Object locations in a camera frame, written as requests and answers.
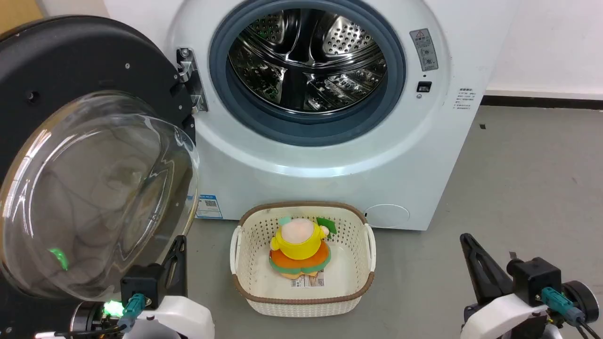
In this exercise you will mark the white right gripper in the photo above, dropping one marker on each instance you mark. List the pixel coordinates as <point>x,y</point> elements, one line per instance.
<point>504,318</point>

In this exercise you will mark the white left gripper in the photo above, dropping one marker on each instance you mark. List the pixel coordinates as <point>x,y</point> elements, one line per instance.
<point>183,318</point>

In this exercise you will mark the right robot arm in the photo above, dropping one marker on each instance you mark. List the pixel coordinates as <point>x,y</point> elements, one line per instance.
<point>582,299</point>

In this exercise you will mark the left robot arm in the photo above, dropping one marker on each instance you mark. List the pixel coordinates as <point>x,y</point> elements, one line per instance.
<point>87,320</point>

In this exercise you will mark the white front-load washing machine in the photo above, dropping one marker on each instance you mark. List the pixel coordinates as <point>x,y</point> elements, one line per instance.
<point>330,188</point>

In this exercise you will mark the metal door hinge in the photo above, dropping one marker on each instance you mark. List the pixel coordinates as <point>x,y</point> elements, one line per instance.
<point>193,80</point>

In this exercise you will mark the black door latch slot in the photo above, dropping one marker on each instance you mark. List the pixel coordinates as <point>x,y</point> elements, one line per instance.
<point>424,87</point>

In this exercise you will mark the black round glass washer door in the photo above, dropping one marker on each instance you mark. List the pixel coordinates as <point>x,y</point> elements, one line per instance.
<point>70,56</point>

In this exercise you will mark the blue energy label sticker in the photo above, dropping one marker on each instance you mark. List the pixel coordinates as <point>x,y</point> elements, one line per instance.
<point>208,206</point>

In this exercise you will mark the yellow orange plush doll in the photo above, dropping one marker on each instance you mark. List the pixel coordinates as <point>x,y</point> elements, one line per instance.
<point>299,247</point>

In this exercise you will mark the white paper doll tag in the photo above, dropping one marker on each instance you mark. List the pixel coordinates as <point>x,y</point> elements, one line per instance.
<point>308,281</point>

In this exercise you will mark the white laundry basket brown rim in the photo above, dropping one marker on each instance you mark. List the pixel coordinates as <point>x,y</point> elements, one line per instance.
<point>348,278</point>

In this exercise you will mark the small printed text label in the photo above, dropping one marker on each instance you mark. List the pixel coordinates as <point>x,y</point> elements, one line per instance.
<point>465,98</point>

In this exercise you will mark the grey warning sticker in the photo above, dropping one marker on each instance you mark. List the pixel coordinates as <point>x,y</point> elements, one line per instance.
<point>423,49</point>

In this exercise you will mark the stainless steel washer drum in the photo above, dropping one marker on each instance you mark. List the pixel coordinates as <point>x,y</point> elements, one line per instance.
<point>306,52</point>

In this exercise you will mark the brown wooden panel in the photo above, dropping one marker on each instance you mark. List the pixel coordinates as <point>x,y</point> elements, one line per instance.
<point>16,13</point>

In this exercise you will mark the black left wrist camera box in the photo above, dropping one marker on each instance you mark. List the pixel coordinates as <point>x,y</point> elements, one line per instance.
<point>141,282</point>

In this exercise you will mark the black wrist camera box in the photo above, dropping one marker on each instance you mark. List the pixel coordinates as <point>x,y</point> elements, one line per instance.
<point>534,278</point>
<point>141,282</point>

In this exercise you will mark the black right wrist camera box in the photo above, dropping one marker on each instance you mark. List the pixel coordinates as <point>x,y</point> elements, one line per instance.
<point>534,278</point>

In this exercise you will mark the black wall baseboard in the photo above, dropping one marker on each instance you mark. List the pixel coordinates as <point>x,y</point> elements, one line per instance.
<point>541,102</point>

